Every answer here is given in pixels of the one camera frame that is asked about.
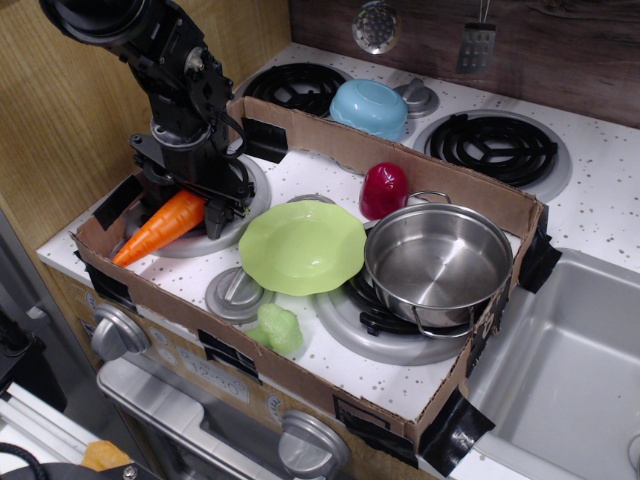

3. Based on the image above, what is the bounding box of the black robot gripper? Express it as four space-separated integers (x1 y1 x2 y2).
129 129 253 240

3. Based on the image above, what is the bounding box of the orange toy carrot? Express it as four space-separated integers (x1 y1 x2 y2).
113 190 206 267

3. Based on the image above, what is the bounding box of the light green plastic plate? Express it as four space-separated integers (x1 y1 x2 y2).
239 200 366 296

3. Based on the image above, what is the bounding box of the front left stove burner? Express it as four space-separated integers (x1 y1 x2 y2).
145 154 271 259

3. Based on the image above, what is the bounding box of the grey centre stove knob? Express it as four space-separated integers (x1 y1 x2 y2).
205 267 274 325

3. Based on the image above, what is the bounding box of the grey stove knob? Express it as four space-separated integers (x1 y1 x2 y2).
205 267 274 325
394 78 440 119

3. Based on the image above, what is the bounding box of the left grey oven knob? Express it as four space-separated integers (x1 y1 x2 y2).
91 303 150 361

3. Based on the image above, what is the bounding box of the grey oven knob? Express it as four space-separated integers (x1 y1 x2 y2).
91 303 150 361
278 409 351 479

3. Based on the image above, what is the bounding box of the green toy broccoli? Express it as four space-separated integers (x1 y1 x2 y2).
245 303 304 355

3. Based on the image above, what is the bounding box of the dark red toy pepper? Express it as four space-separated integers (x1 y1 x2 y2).
359 162 409 220

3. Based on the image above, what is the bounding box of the front right stove burner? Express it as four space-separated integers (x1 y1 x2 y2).
313 273 471 366

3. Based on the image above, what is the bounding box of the light blue plastic bowl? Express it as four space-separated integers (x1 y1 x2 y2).
329 79 408 141

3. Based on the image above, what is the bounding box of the grey back stove knob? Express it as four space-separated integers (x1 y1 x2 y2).
394 78 440 119

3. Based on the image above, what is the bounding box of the hanging metal strainer ladle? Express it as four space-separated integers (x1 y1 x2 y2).
351 1 401 55

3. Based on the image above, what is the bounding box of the stainless steel pot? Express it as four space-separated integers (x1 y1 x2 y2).
364 190 514 339

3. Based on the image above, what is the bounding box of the orange object bottom left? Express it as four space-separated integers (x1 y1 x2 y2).
80 440 131 472

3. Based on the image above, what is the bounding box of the right grey oven knob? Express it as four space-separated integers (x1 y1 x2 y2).
278 409 351 479

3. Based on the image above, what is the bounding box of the brown cardboard fence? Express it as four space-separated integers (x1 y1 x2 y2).
69 95 564 476

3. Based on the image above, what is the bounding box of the hanging metal spatula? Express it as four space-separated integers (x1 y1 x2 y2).
456 0 497 75

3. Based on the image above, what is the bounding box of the back right stove burner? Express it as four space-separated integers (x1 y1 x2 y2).
413 109 573 203

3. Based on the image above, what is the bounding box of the grey sink basin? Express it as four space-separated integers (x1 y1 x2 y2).
468 250 639 479

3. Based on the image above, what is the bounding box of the grey oven door handle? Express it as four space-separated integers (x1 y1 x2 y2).
97 358 278 479

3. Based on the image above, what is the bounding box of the black cable bottom left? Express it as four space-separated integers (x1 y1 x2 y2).
0 441 51 480

